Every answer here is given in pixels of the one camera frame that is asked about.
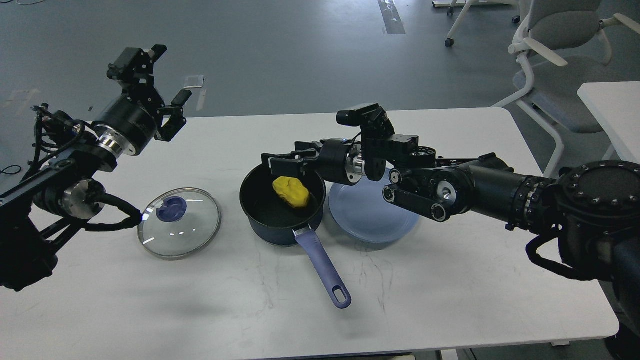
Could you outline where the glass pot lid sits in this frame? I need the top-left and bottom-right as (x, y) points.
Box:
(137, 187), (222, 261)

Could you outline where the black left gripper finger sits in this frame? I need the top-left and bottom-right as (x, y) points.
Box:
(156, 89), (192, 142)
(107, 44), (168, 98)

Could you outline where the white grey office chair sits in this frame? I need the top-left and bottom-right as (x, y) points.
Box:
(495, 0), (640, 178)

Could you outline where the dark blue saucepan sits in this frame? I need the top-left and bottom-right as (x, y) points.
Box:
(239, 165), (352, 309)

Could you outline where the office chair base background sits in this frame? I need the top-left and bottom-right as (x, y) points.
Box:
(432, 0), (523, 48)

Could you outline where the blue plate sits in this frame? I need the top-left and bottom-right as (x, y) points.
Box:
(328, 168), (421, 244)

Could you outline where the yellow potato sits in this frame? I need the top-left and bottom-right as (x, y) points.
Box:
(272, 177), (311, 209)

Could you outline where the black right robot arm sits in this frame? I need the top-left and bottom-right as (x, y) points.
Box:
(261, 104), (640, 328)

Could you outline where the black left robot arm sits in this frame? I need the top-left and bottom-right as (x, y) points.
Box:
(0, 44), (192, 292)

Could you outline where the white side table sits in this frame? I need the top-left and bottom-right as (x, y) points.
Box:
(577, 81), (640, 164)

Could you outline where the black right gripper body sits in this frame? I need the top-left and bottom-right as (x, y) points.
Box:
(312, 140), (362, 186)

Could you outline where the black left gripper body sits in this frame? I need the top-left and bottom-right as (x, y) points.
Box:
(91, 92), (163, 157)

